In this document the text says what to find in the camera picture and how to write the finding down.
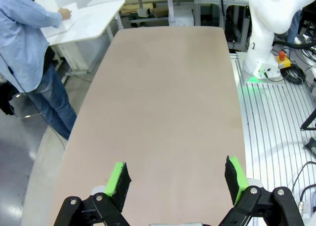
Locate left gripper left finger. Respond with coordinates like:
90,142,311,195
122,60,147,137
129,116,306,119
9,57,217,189
53,161,133,226

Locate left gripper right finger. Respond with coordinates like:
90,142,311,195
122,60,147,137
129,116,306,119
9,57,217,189
218,155,306,226

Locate person's right forearm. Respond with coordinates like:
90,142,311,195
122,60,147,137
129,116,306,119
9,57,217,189
32,3,63,30

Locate person's right hand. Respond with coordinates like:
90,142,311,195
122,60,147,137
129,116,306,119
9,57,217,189
57,7,73,21

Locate black tripod leg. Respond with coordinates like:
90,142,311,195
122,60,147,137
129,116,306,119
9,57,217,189
299,107,316,132

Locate red yellow emergency stop button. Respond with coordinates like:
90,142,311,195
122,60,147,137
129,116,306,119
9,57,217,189
276,50,292,70

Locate person in light blue shirt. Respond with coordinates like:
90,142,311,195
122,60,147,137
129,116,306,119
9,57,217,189
0,0,78,141

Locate person in dark clothes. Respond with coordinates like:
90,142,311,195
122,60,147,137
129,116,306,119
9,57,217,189
287,9,303,45

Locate white side table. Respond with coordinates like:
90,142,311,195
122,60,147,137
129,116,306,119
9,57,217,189
40,0,127,73

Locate flat white tray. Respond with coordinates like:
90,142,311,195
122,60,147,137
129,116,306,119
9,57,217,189
40,2,80,38

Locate ribbed aluminium base plate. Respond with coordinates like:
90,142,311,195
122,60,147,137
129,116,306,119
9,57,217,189
230,50,316,226

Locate black coiled cable bundle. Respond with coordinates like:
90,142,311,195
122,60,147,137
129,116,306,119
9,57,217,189
280,64,307,85

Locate aluminium frame workbench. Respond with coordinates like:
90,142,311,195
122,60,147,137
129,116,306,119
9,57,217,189
193,0,251,52

